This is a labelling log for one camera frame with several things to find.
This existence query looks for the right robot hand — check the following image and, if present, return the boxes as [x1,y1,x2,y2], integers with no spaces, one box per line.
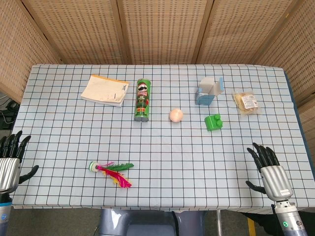
[245,142,293,203]

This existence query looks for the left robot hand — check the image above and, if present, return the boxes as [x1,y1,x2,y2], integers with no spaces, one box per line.
[0,130,39,194]

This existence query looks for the colourful feather toy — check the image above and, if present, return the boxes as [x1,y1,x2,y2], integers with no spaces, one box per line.
[88,161,135,189]

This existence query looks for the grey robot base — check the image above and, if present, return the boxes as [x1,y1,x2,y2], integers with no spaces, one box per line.
[98,208,207,236]

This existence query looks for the packaged bread snack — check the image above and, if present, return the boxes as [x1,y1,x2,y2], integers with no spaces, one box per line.
[232,90,261,116]

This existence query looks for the green toy brick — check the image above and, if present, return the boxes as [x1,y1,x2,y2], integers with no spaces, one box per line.
[204,114,223,132]

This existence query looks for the open blue carton box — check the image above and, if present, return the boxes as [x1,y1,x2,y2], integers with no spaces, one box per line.
[195,77,224,106]

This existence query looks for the peach ball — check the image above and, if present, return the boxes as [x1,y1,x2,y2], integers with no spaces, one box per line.
[169,108,184,123]

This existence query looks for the blue checked tablecloth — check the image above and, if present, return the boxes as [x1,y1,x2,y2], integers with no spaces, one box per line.
[11,63,308,212]

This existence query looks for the beige paper notebook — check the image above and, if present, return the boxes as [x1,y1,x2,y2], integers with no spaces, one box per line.
[81,74,130,108]

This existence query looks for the green Pringles can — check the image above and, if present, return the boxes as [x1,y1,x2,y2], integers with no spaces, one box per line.
[133,78,151,122]

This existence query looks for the woven folding screen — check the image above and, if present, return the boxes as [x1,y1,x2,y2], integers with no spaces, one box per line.
[0,0,315,138]

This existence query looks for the black cables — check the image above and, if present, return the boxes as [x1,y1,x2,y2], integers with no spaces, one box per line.
[0,94,21,131]

